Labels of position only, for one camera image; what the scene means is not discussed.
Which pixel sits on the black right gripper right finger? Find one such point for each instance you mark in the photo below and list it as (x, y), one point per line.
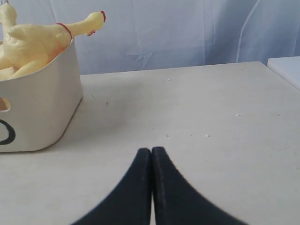
(176, 202)

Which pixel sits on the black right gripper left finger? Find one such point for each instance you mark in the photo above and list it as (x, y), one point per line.
(130, 201)

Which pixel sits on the small yellow rubber chicken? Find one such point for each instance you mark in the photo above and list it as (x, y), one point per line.
(29, 47)

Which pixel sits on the large yellow rubber chicken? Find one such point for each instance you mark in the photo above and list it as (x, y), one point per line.
(8, 16)

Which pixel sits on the cream bin marked O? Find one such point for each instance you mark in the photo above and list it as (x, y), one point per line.
(42, 104)

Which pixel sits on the white backdrop curtain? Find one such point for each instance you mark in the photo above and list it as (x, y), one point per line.
(154, 34)

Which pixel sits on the white side table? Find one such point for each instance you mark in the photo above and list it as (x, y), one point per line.
(288, 68)

